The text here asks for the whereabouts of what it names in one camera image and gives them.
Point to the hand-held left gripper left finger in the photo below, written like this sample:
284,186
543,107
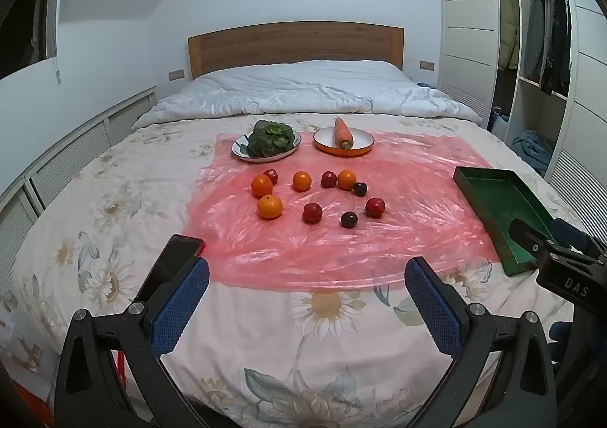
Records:
182,305

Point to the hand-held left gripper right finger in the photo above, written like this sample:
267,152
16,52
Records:
434,309

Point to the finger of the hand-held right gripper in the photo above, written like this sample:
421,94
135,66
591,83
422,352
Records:
571,232
526,238

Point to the green tray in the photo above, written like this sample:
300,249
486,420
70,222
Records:
493,205

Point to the dark purple plum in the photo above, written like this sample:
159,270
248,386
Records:
360,189
349,220

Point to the orange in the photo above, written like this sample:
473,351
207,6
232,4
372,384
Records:
302,181
346,179
261,185
270,207

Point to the black smartphone red case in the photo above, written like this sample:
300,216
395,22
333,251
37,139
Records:
168,262

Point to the blue folded blanket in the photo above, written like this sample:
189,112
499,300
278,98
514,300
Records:
533,148

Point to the white bag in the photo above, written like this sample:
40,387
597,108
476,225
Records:
500,127

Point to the pink plastic sheet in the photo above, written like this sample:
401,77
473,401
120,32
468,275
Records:
294,248

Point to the small blue cloth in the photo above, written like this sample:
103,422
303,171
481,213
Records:
427,85

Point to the orange bowl white inside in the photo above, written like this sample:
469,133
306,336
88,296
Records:
365,140

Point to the green leafy vegetable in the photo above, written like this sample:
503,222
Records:
268,139

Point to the black hanging garment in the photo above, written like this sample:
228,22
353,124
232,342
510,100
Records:
558,39

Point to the white plate dark rim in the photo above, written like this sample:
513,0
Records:
294,142

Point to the carrot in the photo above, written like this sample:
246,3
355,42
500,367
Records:
342,134

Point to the grey blue hanging garment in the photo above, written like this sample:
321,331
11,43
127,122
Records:
535,30

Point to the pale green hanging jacket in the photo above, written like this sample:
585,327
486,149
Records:
508,25

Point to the white wardrobe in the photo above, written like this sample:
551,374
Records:
467,6

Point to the white duvet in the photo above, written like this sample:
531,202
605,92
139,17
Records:
308,87

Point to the wooden headboard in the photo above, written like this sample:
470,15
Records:
294,42

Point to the dark window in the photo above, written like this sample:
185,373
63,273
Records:
28,6

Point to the white slatted wall cabinet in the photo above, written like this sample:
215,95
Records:
71,158

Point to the wooden wall socket panel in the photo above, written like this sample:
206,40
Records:
176,74
427,64

